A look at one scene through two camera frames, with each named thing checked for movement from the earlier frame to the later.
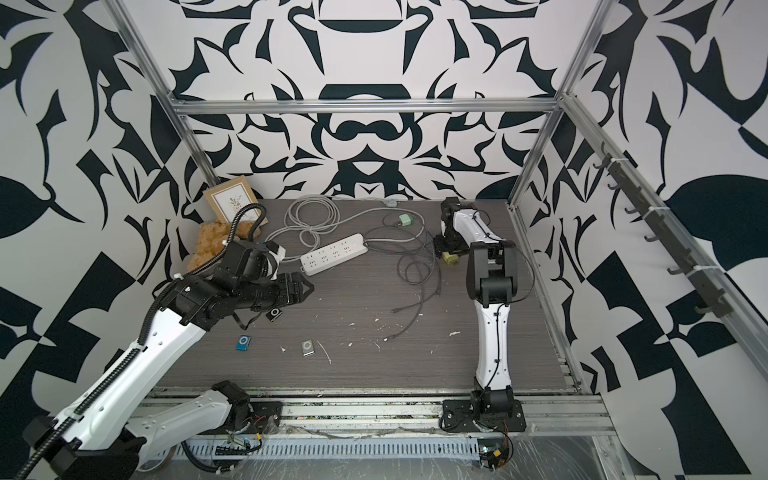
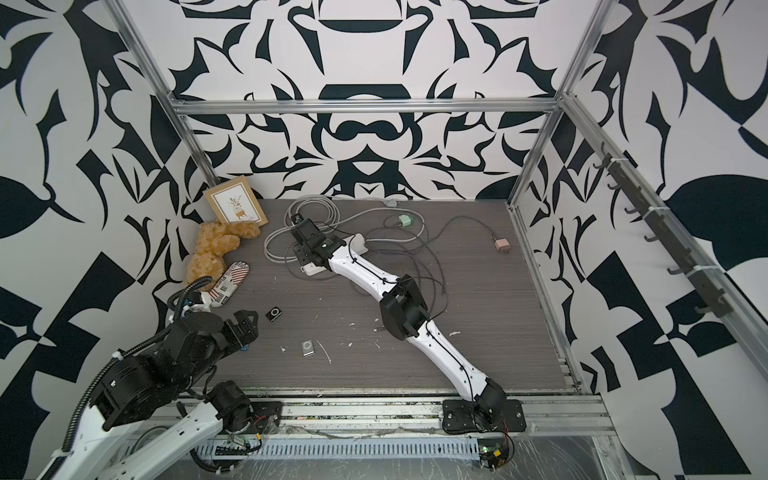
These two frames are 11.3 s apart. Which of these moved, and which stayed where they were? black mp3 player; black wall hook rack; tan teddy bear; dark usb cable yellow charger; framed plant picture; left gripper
Moved: left gripper; dark usb cable yellow charger
Stayed: black wall hook rack; black mp3 player; framed plant picture; tan teddy bear
